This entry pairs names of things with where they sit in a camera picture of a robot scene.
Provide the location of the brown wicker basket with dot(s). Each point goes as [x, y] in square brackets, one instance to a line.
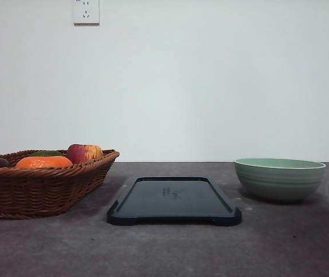
[41, 183]

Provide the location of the orange tangerine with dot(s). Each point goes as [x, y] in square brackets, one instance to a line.
[44, 162]

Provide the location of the dark rectangular tray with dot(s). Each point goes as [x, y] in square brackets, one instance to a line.
[174, 201]

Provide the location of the dark green fruit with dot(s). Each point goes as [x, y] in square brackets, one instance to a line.
[46, 153]

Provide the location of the white wall socket left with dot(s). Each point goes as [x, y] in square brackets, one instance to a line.
[86, 13]

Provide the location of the green ceramic bowl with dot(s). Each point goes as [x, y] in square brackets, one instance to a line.
[279, 180]

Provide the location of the red yellow apple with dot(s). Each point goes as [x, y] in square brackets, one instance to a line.
[82, 153]

